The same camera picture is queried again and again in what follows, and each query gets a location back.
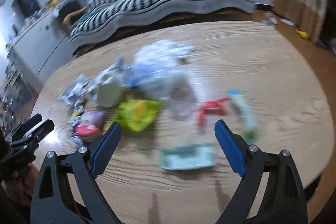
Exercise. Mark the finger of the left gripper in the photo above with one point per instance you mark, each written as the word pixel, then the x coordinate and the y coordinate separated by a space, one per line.
pixel 24 127
pixel 35 137

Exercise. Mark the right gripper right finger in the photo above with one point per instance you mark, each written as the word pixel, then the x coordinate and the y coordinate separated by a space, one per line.
pixel 284 198

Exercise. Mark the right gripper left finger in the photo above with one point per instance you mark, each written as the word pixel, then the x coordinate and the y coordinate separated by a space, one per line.
pixel 66 190

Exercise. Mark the crumpled silver foil wrapper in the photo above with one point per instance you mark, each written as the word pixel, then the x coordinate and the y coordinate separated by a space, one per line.
pixel 75 121

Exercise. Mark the pink mushroom squishy toy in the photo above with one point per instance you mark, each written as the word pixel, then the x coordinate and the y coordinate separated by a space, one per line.
pixel 91 126

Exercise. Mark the white sideboard cabinet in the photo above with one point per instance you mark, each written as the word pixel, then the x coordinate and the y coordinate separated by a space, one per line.
pixel 43 48

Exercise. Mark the green blue small wrapper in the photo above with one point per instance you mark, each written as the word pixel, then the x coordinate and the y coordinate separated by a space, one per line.
pixel 246 114

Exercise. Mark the crumpled white paper carton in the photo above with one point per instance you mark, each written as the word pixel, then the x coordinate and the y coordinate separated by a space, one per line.
pixel 109 86

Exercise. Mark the green yellow snack wrapper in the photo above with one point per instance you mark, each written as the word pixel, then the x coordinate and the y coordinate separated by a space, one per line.
pixel 136 115

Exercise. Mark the mint green plastic tray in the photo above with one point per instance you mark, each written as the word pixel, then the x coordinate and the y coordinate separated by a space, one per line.
pixel 188 157

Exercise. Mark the red cigarette box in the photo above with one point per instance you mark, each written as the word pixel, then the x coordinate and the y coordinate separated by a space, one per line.
pixel 217 107

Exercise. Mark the clear plastic bag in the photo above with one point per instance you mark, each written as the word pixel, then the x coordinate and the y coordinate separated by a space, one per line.
pixel 158 72

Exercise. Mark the yellow toy duck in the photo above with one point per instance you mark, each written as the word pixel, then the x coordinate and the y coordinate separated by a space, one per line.
pixel 302 34

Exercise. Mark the white slipper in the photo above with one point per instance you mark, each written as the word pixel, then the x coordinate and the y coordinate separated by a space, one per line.
pixel 270 19

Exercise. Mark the dark wall television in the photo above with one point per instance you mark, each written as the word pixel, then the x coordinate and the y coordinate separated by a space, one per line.
pixel 26 8

